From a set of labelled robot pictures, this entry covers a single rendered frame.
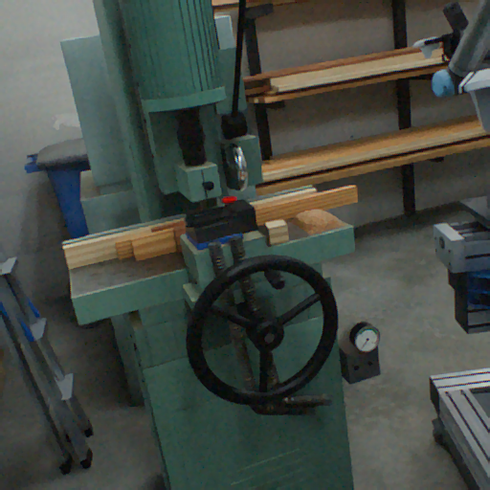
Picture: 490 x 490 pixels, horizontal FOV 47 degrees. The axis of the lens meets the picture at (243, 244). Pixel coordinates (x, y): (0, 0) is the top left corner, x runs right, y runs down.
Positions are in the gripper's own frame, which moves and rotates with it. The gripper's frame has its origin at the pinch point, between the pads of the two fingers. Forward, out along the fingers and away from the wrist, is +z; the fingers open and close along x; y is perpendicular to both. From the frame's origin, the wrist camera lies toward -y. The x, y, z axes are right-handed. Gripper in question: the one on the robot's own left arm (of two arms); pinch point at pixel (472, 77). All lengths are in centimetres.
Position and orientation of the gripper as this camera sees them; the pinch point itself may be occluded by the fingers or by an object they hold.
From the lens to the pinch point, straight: 56.5
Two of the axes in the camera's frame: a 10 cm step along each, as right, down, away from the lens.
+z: -8.8, 2.7, -3.8
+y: 2.1, 9.6, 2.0
